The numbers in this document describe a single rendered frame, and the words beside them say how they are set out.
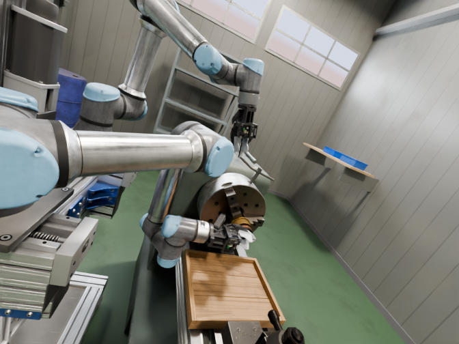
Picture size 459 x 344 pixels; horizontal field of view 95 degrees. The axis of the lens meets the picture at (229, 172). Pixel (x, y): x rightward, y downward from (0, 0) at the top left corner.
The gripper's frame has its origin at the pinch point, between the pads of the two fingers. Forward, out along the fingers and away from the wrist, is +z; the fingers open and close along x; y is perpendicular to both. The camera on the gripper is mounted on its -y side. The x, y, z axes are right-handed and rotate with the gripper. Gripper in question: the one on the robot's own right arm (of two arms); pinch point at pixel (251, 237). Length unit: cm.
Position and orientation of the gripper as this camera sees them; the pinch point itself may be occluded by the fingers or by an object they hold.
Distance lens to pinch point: 89.6
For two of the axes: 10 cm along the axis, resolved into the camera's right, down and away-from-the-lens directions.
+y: 2.3, 4.0, -8.9
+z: 8.9, 2.7, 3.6
